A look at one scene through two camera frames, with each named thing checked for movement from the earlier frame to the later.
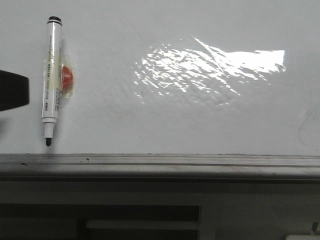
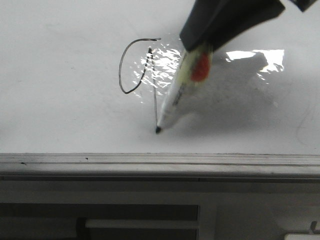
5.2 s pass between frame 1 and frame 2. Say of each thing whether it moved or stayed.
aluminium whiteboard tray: stayed
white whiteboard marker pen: moved
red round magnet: moved
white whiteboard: stayed
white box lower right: stayed
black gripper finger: moved
